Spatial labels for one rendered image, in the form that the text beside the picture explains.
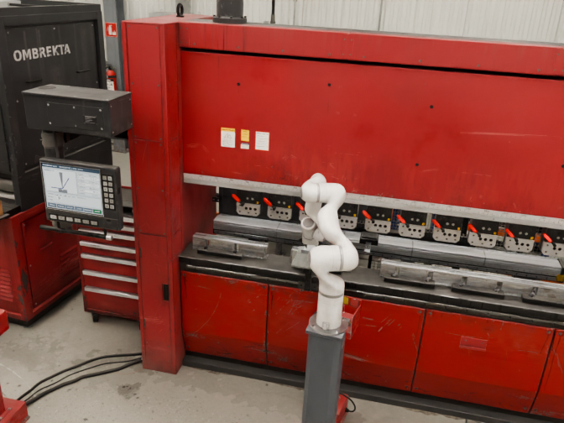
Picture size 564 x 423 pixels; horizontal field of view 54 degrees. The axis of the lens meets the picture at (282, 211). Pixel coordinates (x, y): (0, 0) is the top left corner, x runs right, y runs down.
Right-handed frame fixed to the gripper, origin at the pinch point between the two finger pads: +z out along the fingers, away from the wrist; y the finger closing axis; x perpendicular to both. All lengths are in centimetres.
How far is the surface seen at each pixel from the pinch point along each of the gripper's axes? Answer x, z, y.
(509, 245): -12, -12, -114
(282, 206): -16.2, -16.7, 19.9
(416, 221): -17, -17, -61
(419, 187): -31, -33, -59
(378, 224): -13.7, -14.0, -39.1
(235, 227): -16, 24, 57
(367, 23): -394, 192, 10
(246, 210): -12.2, -12.4, 42.6
